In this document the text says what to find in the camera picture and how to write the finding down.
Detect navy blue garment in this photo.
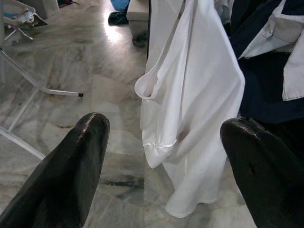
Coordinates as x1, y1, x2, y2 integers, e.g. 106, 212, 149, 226
228, 0, 304, 124

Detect cartoon print baby bouncer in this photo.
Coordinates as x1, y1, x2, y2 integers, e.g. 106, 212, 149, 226
0, 0, 48, 47

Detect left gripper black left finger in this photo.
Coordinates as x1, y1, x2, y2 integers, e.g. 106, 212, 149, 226
0, 113, 111, 228

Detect black shoes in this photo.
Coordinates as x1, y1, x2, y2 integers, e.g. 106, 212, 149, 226
108, 11, 130, 24

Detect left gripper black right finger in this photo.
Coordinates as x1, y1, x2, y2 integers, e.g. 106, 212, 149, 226
220, 118, 304, 228

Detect dark grey shoe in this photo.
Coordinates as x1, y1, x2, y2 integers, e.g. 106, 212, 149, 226
132, 32, 149, 48

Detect white thin shirt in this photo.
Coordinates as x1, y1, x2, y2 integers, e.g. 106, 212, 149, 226
134, 0, 246, 218

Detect grey folding table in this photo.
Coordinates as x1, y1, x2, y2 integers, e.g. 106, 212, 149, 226
0, 46, 84, 160

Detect white grey collared shirt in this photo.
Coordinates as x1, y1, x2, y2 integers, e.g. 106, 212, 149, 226
215, 0, 304, 102

